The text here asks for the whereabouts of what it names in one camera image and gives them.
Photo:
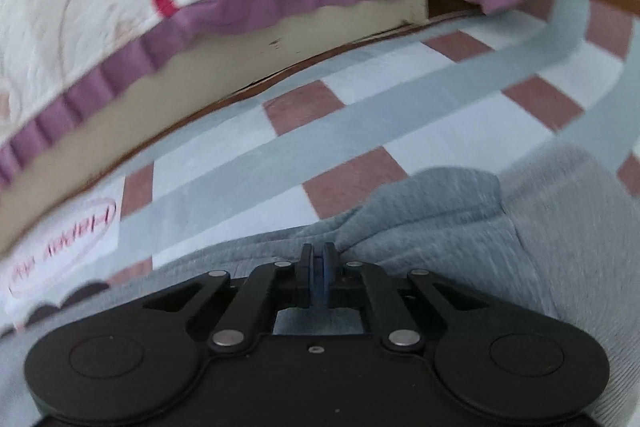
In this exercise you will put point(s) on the grey garment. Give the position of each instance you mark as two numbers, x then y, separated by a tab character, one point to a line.
550	257

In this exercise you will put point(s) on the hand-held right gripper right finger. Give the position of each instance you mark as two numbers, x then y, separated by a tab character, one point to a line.
327	272

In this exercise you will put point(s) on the white bear-print quilt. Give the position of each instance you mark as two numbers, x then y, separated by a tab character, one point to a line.
100	7

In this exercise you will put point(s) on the checked bear-print mat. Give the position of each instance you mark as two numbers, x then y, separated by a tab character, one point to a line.
400	107

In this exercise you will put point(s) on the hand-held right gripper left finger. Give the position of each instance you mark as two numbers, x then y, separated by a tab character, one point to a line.
310	277

